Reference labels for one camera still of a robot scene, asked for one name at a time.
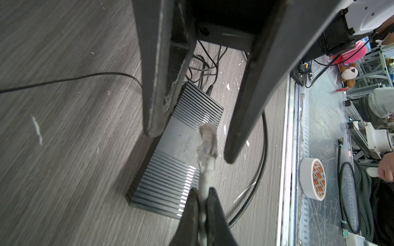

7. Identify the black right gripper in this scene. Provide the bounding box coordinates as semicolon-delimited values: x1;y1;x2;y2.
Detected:
132;1;342;164

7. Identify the loose black cable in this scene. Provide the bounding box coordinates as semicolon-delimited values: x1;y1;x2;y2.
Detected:
227;111;268;228

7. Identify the white tape roll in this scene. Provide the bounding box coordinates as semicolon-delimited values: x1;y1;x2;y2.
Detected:
300;158;327;201

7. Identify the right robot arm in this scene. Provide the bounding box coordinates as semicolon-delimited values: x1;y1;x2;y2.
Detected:
132;1;394;164

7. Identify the black network switch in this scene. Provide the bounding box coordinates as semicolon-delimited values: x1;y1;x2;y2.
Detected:
126;83;224;219

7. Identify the black power adapter with cable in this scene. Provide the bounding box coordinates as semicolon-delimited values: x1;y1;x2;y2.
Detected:
0;39;228;94

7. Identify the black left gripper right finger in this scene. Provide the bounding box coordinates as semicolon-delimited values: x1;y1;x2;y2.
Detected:
207;187;238;246

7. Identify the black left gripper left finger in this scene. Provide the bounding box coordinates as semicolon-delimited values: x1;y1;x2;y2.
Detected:
169;188;200;246

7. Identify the brown plush toy background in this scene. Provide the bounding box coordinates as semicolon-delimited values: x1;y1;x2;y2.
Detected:
340;63;359;88

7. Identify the grey ethernet cable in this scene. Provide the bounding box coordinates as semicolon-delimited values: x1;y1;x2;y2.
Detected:
196;122;219;246

